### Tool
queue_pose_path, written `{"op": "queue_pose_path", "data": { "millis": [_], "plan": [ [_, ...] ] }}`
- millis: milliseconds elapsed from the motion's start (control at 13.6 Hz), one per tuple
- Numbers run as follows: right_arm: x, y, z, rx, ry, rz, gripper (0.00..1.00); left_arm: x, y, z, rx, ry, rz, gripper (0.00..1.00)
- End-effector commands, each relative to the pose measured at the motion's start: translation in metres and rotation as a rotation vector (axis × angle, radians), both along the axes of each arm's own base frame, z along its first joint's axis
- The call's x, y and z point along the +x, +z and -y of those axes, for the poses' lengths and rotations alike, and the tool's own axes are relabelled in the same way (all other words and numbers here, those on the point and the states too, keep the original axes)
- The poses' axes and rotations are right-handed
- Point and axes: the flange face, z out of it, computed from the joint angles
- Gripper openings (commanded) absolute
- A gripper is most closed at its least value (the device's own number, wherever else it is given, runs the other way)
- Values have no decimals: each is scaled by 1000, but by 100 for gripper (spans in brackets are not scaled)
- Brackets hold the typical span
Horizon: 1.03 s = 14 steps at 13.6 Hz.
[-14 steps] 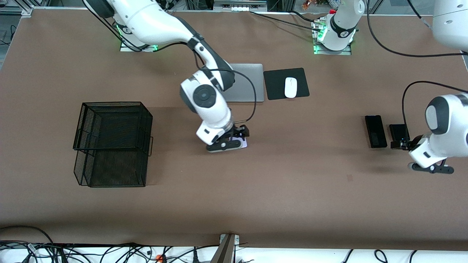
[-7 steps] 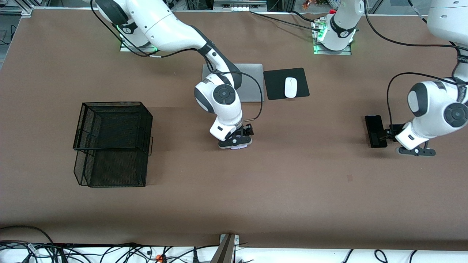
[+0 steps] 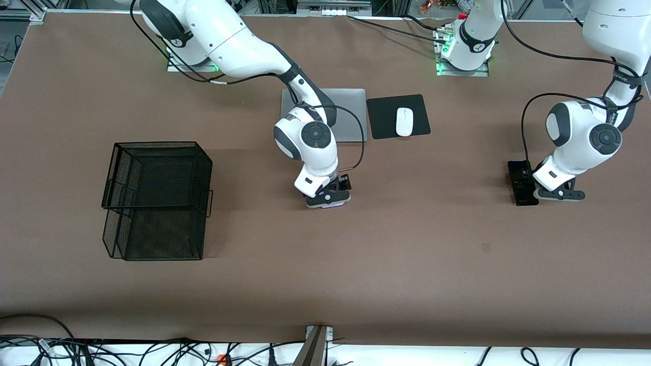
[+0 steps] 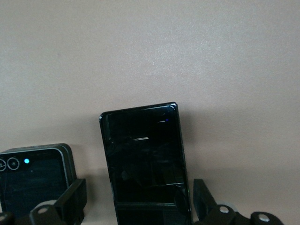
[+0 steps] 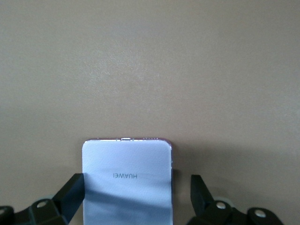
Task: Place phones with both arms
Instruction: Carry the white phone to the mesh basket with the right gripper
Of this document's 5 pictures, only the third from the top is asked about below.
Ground silver closed laptop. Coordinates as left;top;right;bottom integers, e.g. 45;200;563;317
281;88;368;143

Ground white computer mouse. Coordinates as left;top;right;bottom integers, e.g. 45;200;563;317
396;107;414;137

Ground black mouse pad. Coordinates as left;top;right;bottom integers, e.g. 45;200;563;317
366;94;431;140

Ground black cable on table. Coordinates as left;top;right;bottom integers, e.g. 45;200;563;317
347;15;448;44

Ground aluminium camera mount post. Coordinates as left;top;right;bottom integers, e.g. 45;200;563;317
292;325;334;366

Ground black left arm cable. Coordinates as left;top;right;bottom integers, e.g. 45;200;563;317
500;0;649;163

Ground long black smartphone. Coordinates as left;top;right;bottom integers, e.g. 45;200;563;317
508;160;540;207

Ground grey power strip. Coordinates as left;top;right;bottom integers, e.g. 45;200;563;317
298;0;372;16

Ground aluminium arm base plate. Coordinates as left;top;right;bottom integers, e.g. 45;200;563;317
167;51;220;73
435;25;490;77

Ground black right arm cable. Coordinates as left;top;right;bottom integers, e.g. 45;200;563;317
130;0;366;173

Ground aluminium frame profile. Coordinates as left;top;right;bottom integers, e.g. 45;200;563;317
0;8;47;25

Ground black wire mesh basket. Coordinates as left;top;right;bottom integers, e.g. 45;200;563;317
101;141;214;262

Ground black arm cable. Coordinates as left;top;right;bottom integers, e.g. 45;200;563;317
500;0;649;163
130;0;366;173

